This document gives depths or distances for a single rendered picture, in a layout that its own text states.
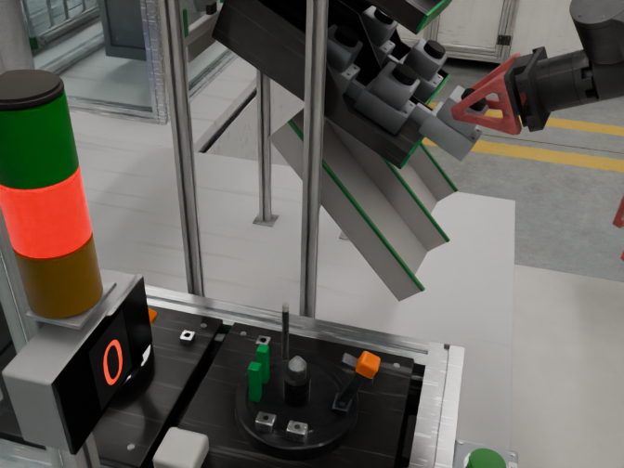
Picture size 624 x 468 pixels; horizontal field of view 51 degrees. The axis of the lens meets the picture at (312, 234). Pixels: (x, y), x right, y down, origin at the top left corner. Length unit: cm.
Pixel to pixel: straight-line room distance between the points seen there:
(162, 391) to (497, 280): 63
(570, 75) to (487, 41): 389
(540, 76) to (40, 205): 53
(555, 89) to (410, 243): 34
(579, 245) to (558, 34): 198
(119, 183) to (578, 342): 93
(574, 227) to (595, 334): 197
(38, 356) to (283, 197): 93
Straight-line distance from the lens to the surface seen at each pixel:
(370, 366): 69
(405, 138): 84
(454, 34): 463
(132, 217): 132
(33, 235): 44
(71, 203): 43
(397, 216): 98
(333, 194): 85
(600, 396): 104
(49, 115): 40
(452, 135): 80
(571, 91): 75
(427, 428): 79
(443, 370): 87
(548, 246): 292
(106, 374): 52
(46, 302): 47
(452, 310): 111
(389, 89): 81
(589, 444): 98
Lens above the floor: 156
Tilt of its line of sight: 34 degrees down
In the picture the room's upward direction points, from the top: 2 degrees clockwise
